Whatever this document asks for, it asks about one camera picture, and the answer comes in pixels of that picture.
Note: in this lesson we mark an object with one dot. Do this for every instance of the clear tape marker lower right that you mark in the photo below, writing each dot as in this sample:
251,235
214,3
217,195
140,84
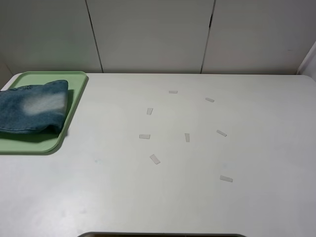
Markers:
227,179

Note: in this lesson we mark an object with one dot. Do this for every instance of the clear tape marker lower centre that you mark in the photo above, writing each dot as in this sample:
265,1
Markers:
154,158

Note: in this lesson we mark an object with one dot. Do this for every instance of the clear tape marker upper left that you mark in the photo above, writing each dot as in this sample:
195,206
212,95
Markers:
149,111

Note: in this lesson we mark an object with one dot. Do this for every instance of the light green plastic tray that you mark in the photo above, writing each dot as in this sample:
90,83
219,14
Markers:
43,143

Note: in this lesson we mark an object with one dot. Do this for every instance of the children's blue denim shorts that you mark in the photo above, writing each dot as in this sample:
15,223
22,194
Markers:
34,109

